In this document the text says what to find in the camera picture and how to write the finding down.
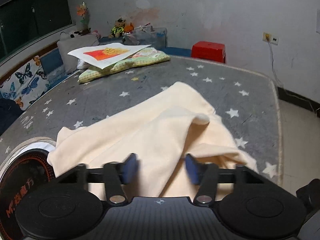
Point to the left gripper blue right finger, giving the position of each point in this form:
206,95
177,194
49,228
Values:
205,176

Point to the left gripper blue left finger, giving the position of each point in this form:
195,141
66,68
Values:
115,175

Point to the cream fabric garment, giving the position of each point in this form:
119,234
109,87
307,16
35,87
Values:
160,131

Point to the grey star patterned table cover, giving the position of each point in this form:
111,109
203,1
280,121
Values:
246,101

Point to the round black induction cooktop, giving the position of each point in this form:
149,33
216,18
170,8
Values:
25,174

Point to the white paper with orange print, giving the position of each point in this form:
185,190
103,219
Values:
105,55

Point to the grey cushion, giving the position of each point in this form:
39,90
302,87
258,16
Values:
65,46

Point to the green patterned small quilt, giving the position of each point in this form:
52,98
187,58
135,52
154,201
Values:
145,57

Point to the red plastic stool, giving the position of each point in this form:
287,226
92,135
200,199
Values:
209,51

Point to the blue sofa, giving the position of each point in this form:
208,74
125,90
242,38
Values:
54,71

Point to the teddy bear toy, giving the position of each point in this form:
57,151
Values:
118,29

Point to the clear plastic storage box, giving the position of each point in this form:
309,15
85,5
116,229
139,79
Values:
154,36

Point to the orange artificial flower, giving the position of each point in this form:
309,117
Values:
83,16

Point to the green framed window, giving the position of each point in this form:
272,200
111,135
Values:
24,21

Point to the white wall socket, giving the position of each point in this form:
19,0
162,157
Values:
272,39

